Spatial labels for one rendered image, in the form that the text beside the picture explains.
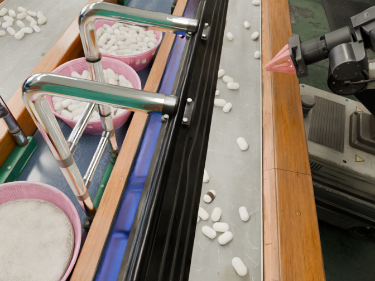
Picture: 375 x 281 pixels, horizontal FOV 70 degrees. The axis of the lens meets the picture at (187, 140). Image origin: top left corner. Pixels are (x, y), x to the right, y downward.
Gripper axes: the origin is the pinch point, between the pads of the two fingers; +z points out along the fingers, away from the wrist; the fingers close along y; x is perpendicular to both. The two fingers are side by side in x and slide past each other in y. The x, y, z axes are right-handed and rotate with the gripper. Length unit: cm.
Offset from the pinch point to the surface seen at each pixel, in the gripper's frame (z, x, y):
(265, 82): 4.9, 10.7, -7.7
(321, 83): -1, 114, -115
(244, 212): 7.9, 6.7, 38.2
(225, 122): 14.0, 4.3, 11.8
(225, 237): 10.6, 4.2, 44.6
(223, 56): 16.9, 2.2, -18.8
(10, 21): 72, -46, -12
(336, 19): -23, 132, -221
